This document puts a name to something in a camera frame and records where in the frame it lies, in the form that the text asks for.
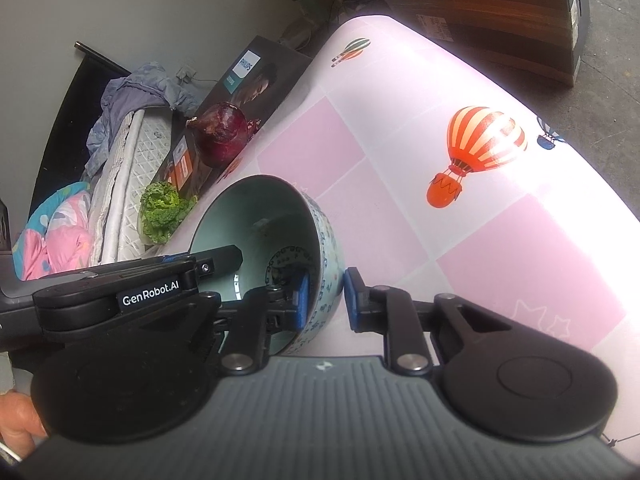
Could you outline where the red onion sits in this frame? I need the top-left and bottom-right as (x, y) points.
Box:
(186, 101), (251, 167)

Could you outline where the pink printed blanket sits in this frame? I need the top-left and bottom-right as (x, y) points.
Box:
(12, 182), (93, 281)

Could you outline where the white quilted mattress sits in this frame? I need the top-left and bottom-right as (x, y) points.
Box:
(87, 107), (176, 266)

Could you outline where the person's left hand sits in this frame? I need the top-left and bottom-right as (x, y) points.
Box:
(0, 392), (48, 461)

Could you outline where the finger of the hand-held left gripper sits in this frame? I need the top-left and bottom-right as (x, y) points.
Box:
(195, 245), (244, 292)

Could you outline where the dark printed box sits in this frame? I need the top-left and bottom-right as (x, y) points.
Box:
(150, 35), (313, 201)

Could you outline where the large brown cardboard box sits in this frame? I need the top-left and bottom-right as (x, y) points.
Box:
(355, 0), (591, 86)

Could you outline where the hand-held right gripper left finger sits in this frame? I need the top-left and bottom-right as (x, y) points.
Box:
(200, 274), (312, 376)

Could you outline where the green patterned ceramic bowl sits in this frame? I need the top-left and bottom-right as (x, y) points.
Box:
(189, 174), (346, 356)

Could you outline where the pink balloon print tablecloth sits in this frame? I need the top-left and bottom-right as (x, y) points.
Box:
(150, 15), (640, 461)

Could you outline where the green leafy lettuce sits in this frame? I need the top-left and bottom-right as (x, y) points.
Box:
(139, 181), (198, 243)

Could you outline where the blue-grey crumpled cloth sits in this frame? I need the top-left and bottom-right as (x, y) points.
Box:
(82, 62), (203, 181)

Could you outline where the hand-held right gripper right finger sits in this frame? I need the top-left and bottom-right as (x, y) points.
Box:
(346, 268), (513, 376)

